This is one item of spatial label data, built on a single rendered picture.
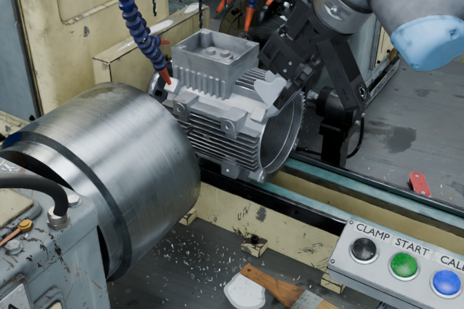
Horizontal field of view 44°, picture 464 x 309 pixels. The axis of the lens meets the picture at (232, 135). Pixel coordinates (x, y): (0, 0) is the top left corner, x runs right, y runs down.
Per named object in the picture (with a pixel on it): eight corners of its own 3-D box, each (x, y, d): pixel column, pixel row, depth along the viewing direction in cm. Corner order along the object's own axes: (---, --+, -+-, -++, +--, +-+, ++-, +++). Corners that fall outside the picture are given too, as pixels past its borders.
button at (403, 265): (387, 275, 70) (387, 270, 68) (395, 254, 71) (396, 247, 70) (411, 285, 69) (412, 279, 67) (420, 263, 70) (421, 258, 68)
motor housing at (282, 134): (162, 164, 110) (155, 75, 99) (218, 119, 123) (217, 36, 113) (253, 202, 101) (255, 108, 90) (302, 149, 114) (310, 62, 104)
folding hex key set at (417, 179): (406, 178, 126) (407, 171, 125) (420, 178, 126) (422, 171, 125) (415, 204, 119) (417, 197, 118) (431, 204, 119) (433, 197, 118)
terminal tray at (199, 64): (171, 84, 104) (169, 47, 100) (205, 62, 112) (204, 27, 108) (227, 103, 99) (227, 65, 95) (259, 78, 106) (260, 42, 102)
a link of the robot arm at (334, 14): (383, 3, 79) (361, 23, 73) (363, 26, 82) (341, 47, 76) (342, -33, 80) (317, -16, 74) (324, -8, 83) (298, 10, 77)
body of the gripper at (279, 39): (277, 42, 91) (318, -15, 83) (317, 78, 91) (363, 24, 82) (253, 61, 86) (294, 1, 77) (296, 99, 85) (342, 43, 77)
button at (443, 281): (428, 292, 68) (429, 287, 66) (437, 270, 69) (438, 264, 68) (454, 303, 66) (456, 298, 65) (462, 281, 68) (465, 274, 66)
